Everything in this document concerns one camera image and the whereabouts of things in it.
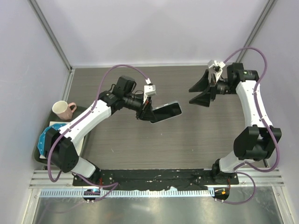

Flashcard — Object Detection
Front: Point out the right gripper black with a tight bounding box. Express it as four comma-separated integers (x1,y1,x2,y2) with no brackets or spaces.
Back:
189,70,237,107

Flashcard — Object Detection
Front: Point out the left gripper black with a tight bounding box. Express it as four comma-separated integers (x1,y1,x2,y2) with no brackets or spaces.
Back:
123,93,157,122

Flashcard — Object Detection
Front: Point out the clear phone case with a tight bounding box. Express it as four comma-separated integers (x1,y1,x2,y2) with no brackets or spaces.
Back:
150,101,182,124

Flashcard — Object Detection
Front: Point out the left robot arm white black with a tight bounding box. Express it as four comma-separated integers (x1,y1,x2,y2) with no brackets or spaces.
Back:
43,76,156,186

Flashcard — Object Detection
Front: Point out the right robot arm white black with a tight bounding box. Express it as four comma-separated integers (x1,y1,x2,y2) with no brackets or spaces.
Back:
189,60,282,184

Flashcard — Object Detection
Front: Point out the white square plate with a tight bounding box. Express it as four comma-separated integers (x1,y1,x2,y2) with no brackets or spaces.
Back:
37,121,84,159

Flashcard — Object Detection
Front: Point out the pink mug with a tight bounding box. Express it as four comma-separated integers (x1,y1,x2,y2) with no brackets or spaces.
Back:
52,100,77,120

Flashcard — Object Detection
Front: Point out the dark green tray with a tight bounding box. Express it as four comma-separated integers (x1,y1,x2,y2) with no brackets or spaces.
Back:
33,106,90,166

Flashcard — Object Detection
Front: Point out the blue dotted plate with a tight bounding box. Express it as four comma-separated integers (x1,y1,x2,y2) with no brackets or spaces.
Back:
37,122,67,159

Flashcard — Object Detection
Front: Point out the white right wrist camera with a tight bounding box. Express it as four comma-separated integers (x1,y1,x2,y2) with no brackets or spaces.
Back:
207,60,226,83

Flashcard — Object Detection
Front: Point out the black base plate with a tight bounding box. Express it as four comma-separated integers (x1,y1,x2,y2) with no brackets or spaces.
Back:
72,168,240,189

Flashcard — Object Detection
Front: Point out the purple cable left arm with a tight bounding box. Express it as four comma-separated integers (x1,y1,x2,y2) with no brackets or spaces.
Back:
47,64,152,203

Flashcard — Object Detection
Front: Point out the slotted cable duct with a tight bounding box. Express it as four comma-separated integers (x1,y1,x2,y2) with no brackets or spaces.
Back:
40,187,214,198

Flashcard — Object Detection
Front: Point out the aluminium front rail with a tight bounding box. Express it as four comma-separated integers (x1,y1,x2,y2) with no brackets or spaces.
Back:
29,168,285,189

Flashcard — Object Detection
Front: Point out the right aluminium corner post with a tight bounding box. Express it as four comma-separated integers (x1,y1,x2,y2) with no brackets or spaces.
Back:
233,0,278,69

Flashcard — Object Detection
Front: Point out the aluminium corner post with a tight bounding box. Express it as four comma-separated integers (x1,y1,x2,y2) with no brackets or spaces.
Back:
28,0,72,72
233,0,278,69

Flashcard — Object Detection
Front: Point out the left aluminium corner post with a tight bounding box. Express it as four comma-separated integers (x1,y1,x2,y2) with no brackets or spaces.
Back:
28,0,72,72

